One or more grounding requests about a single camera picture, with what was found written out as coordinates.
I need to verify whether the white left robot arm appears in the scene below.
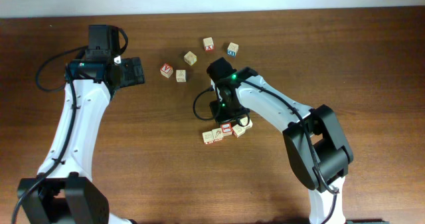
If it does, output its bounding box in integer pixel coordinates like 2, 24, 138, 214
11, 25, 145, 223

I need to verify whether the wooden block blue D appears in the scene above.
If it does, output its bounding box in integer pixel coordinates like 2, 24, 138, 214
226, 42, 239, 57

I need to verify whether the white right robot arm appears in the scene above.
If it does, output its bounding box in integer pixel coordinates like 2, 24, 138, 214
207, 58, 354, 223

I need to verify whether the wooden block giraffe top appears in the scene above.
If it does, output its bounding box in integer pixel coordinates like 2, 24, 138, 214
175, 70, 187, 82

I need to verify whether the wooden block elephant 5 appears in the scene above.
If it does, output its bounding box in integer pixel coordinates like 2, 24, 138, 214
232, 124, 246, 138

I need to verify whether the wooden block red E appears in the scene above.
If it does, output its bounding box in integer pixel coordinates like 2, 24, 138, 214
202, 131, 214, 145

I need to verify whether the wooden block red I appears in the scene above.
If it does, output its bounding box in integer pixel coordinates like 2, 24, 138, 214
220, 122, 233, 136

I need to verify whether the wooden block red 9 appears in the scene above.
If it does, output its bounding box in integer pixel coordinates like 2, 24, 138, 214
212, 128, 224, 142

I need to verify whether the wooden block red A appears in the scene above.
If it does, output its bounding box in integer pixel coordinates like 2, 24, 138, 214
160, 63, 173, 78

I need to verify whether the wooden block yellow F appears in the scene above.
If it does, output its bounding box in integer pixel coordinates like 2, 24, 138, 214
183, 51, 197, 66

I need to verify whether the wooden block green 2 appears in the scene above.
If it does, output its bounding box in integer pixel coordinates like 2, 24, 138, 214
240, 116, 253, 129

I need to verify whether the wooden block red X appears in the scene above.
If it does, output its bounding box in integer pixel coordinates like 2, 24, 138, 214
203, 37, 214, 51

